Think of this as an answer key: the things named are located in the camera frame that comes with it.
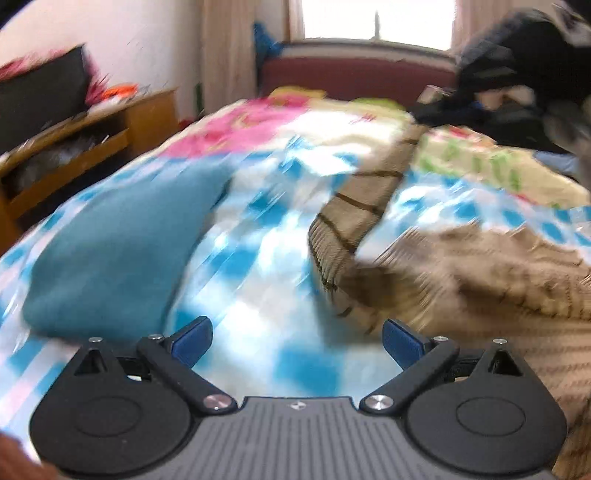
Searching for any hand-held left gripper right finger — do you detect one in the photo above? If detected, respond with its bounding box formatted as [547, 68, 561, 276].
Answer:
[360, 318, 525, 414]

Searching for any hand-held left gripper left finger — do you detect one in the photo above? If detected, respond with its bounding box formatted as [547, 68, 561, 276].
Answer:
[74, 316, 238, 414]

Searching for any beige striped knit sweater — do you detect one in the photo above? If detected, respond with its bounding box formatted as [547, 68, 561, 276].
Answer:
[307, 122, 591, 480]

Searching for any dark clothes pile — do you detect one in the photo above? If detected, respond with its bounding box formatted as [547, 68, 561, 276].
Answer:
[411, 85, 578, 155]

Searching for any beige curtain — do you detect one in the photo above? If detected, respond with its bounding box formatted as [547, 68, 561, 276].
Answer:
[201, 0, 259, 116]
[450, 0, 490, 51]

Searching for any blue checkered plastic sheet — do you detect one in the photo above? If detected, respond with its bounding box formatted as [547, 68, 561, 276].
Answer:
[0, 138, 591, 462]

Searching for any teal folded cloth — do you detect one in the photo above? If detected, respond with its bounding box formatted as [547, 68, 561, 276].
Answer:
[21, 161, 234, 342]

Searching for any window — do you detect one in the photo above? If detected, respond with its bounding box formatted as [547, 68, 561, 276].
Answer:
[300, 0, 455, 49]

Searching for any maroon headboard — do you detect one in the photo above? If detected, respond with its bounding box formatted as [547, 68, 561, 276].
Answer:
[259, 55, 460, 109]

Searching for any floral bed blanket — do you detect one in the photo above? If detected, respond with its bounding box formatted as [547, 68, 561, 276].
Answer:
[161, 88, 591, 210]

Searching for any wooden desk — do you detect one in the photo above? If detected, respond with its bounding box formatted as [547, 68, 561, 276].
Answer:
[0, 88, 181, 241]

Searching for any yellow pillow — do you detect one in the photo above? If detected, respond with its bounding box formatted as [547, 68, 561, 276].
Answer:
[270, 87, 326, 99]

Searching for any orange item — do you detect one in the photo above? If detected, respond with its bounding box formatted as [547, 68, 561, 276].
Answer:
[102, 83, 139, 100]

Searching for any blue hanging cloth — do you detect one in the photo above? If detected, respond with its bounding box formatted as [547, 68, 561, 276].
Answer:
[253, 22, 282, 61]

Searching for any black monitor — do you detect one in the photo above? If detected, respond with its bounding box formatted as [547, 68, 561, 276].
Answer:
[0, 44, 93, 153]

